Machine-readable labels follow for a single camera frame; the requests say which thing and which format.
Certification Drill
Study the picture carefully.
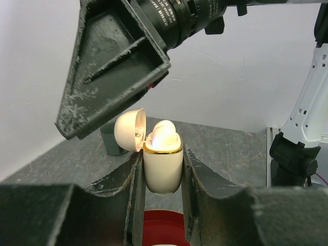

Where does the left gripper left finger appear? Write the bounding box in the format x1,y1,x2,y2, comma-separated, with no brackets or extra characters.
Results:
1,153,145,245

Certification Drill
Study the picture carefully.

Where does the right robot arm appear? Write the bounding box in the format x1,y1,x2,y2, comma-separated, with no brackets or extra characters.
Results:
55,1,327,194

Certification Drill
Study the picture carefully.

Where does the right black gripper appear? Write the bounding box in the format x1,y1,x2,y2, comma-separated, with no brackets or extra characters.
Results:
130,0,246,49

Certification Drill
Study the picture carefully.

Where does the dark green cup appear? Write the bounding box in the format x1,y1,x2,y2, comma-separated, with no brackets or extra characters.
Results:
100,121,127,156

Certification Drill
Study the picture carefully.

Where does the red round tray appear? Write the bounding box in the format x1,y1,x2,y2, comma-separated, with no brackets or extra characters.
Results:
142,210,190,246

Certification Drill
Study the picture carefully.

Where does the pink earbud charging case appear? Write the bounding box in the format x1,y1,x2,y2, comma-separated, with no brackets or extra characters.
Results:
114,108,183,196

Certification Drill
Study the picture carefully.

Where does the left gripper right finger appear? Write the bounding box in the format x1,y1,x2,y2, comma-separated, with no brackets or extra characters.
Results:
181,147,327,245

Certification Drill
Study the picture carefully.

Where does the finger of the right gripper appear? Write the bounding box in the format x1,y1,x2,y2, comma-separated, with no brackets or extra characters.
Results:
55,1,170,139

